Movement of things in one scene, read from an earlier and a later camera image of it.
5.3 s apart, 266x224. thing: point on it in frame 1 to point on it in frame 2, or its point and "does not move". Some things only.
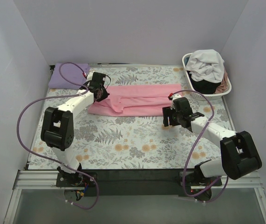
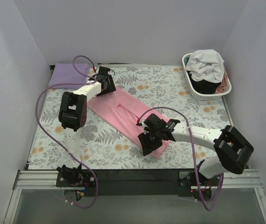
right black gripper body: [167, 116] to [150, 142]
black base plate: [130, 182] does not move
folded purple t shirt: [71, 73] does not move
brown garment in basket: [222, 87] does not move
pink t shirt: [136, 100] to [124, 112]
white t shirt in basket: [206, 65] does not move
